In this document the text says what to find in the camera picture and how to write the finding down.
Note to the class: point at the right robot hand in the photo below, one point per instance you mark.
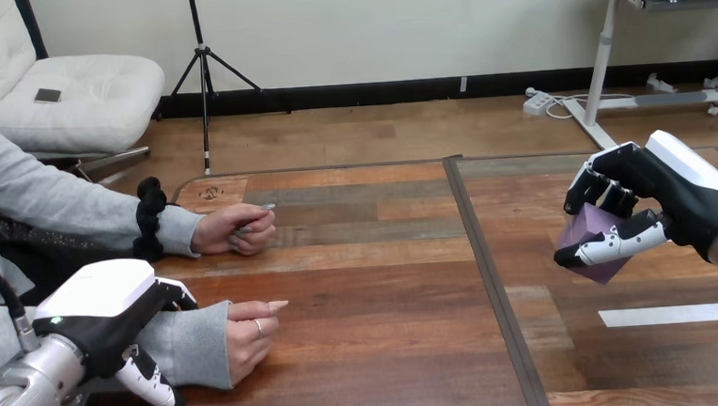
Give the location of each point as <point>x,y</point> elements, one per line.
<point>682,188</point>

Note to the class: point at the person's hand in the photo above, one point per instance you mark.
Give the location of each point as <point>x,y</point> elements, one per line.
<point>226,228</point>
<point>246,342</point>

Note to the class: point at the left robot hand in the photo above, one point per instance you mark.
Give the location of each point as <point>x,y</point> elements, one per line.
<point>99,292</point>

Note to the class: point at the purple block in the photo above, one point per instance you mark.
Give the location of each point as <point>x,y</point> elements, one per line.
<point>585,225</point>

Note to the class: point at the person's forearm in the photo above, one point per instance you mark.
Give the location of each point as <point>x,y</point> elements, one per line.
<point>72,206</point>
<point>193,346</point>

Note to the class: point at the black scrunchie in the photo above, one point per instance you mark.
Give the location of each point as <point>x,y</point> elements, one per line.
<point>149,217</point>

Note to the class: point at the white desk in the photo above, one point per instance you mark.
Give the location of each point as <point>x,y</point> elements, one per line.
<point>602,55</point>

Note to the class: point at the black tripod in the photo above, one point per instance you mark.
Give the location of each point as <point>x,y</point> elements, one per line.
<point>202,68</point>

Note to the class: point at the white power strip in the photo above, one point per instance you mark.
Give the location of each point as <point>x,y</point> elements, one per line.
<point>537,102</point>

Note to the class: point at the white cushioned chair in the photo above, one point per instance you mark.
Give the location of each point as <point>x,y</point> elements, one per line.
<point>97,99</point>

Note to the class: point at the grey phone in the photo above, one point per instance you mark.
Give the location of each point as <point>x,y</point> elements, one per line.
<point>47,95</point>

